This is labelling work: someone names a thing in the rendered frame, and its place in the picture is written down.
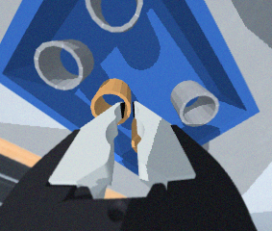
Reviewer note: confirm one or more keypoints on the bronze bushing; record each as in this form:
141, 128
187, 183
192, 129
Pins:
112, 86
135, 137

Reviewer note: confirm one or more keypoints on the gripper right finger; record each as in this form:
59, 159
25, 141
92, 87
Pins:
166, 154

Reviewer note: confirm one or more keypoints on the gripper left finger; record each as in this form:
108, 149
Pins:
83, 158

